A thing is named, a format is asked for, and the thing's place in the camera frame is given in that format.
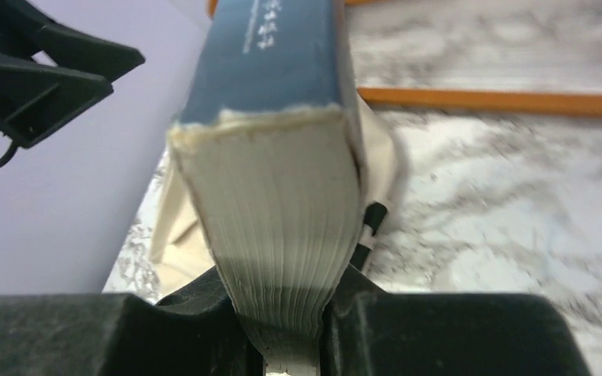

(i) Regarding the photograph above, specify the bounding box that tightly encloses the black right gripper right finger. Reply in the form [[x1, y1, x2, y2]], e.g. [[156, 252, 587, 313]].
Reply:
[[321, 266, 589, 376]]

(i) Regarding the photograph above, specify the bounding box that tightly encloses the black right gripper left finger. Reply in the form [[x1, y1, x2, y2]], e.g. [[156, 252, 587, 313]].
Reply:
[[0, 269, 263, 375]]

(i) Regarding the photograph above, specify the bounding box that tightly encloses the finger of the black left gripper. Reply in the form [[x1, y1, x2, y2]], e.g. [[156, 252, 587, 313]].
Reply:
[[0, 53, 113, 168], [0, 1, 145, 82]]

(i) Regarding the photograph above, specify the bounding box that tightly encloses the beige canvas backpack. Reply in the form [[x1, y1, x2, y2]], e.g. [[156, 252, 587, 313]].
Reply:
[[149, 99, 400, 297]]

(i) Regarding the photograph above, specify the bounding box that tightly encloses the blue-grey book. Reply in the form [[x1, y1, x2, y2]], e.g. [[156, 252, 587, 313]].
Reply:
[[169, 1, 365, 345]]

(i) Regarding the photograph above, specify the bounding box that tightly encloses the orange wooden shelf rack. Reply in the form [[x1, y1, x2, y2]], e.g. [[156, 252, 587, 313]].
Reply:
[[206, 0, 602, 121]]

